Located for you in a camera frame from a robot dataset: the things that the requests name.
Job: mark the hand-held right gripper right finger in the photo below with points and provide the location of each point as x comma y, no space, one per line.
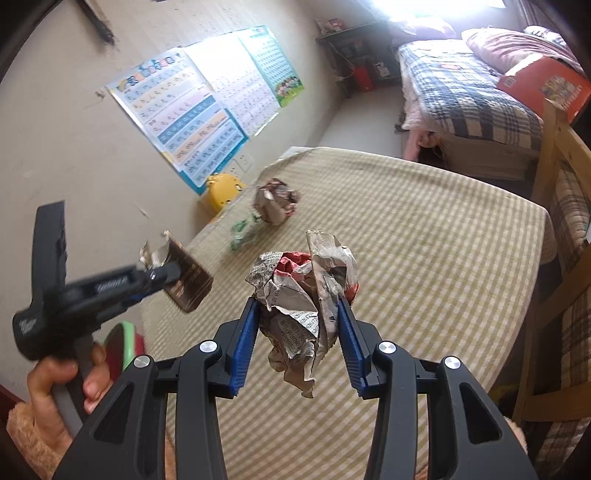
353,355

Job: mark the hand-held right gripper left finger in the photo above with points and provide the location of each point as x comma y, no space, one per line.
244,350

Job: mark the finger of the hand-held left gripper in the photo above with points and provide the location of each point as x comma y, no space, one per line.
141,295
157,273

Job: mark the brown foil wrapper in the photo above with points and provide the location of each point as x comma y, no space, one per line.
189,274

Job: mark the red bin with green rim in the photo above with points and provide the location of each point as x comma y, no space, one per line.
121,341

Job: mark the newspaper ball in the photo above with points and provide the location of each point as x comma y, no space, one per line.
295,304

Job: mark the person's left forearm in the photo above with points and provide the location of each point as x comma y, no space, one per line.
27,447

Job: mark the person's left hand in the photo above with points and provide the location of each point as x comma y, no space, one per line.
44,383

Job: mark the green and white wrapper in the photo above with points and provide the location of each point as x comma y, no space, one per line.
242,233

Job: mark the yellow duck toy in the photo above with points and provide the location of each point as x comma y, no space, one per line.
219,194

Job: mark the dark printed crumpled paper ball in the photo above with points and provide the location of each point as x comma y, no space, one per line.
277,203

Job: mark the white printed table cover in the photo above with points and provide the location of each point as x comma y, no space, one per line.
295,151

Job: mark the bed mattress base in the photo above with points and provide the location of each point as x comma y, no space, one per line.
485,159

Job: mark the plaid chair cushion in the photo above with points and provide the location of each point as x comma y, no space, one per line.
572,221

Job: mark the plaid bed blanket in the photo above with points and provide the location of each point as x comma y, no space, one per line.
461,101

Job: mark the red box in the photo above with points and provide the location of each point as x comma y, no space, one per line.
363,77

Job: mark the wooden chair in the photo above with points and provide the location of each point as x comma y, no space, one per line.
554,152

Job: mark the white picture card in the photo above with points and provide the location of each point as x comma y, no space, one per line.
381,69

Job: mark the dark storage shelf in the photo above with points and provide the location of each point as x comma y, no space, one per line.
344,46

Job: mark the small pink box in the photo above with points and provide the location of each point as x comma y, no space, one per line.
332,25

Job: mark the orange printed cardboard box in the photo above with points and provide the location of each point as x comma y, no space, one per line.
540,83

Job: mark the pink pillow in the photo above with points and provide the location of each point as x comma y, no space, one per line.
503,46

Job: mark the white wall socket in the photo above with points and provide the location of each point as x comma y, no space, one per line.
242,164

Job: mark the blue bordered wall poster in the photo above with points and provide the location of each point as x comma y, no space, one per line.
184,124

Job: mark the white chart wall poster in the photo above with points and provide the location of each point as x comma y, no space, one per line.
231,83

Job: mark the green bordered wall poster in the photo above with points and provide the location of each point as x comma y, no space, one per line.
272,64

